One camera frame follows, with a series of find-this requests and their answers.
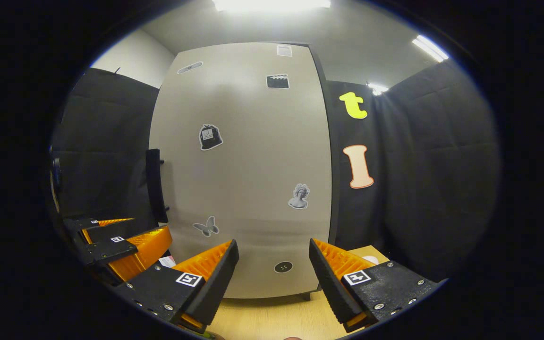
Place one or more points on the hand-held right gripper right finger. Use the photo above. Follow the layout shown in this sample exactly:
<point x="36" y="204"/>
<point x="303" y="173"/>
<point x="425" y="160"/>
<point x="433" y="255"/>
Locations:
<point x="331" y="283"/>

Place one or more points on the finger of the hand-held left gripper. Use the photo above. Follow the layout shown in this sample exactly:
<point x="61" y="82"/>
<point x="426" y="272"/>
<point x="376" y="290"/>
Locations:
<point x="106" y="250"/>
<point x="111" y="229"/>

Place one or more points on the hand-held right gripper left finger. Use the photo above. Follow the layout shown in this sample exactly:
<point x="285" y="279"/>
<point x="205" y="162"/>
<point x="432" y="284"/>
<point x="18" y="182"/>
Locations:
<point x="215" y="283"/>

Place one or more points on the dark grey cabinet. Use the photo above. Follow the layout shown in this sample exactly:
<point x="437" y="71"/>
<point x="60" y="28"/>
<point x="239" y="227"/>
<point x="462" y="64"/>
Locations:
<point x="334" y="189"/>

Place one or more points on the pink plush toy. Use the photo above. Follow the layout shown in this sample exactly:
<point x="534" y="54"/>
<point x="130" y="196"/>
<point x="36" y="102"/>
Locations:
<point x="371" y="260"/>

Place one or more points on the pink box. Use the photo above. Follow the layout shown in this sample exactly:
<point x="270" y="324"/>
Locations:
<point x="167" y="262"/>

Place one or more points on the black backdrop cloth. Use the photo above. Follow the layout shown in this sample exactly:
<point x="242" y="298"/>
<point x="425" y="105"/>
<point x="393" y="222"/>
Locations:
<point x="442" y="179"/>

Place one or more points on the small ceiling light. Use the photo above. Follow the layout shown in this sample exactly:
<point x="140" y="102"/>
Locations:
<point x="378" y="89"/>

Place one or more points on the long ceiling light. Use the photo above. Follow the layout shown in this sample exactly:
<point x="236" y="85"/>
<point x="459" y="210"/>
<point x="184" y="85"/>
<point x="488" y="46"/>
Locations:
<point x="430" y="48"/>

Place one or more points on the large ceiling light panel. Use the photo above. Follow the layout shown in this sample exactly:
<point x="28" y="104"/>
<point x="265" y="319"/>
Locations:
<point x="272" y="4"/>

